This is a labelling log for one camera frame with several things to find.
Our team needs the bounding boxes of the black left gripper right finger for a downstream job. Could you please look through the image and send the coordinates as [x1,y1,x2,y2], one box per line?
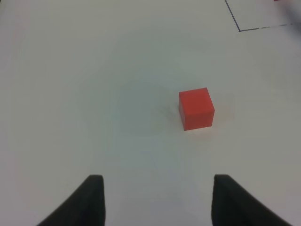
[211,175,289,226]

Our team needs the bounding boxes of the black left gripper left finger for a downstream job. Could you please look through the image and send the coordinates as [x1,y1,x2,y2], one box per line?
[39,175,105,226]

